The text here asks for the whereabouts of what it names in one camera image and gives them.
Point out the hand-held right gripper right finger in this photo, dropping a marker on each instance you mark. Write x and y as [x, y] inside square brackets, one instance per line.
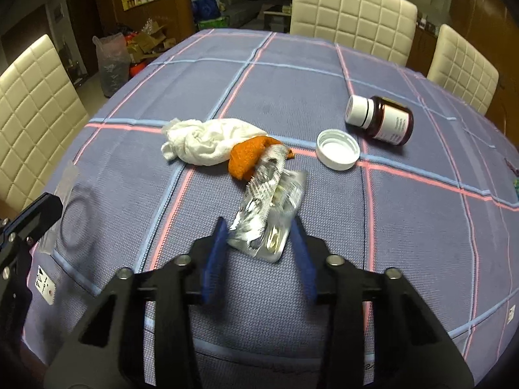
[304, 259]

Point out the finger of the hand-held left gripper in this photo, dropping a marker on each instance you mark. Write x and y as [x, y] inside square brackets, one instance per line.
[36, 214]

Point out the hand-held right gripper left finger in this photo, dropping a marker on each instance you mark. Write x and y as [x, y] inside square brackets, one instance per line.
[215, 259]

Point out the silver blister pack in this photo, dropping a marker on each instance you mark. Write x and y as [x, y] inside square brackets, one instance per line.
[263, 210]

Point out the clear plastic tray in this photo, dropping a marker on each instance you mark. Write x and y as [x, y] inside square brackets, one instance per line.
[67, 194]

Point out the small white tag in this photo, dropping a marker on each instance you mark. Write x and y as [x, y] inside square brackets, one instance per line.
[42, 283]

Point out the cream quilted dining chair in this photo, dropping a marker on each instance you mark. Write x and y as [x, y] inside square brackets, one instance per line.
[462, 65]
[352, 12]
[36, 121]

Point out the blue plaid tablecloth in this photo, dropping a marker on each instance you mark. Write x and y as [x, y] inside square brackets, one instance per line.
[405, 231]

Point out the orange cloth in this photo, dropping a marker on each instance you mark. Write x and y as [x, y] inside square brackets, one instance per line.
[247, 158]

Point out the white bottle cap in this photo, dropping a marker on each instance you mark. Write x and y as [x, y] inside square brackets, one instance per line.
[338, 150]

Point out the crumpled white tissue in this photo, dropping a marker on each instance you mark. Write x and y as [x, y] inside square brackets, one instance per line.
[211, 142]

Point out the brown medicine bottle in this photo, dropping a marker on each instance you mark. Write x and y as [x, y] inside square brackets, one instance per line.
[389, 123]

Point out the clear plastic bag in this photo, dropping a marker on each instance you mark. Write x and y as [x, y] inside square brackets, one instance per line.
[111, 65]

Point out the orange bucket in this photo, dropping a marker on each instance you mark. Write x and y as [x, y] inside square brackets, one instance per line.
[137, 69]

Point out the pile of cardboard boxes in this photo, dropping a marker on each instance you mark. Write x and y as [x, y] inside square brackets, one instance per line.
[150, 42]

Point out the colourful printed bag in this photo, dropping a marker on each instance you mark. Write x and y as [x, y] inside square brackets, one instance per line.
[213, 23]

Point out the wooden partition cabinet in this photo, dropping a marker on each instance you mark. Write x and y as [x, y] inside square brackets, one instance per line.
[421, 48]
[178, 16]

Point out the coffee table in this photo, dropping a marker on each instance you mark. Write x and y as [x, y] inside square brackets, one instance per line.
[277, 18]

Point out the blue bag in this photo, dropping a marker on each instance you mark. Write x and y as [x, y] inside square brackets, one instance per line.
[206, 7]

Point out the grey sofa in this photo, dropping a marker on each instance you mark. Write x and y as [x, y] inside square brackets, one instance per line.
[239, 6]

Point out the wooden door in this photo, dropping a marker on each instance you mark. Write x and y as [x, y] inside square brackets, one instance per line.
[486, 20]

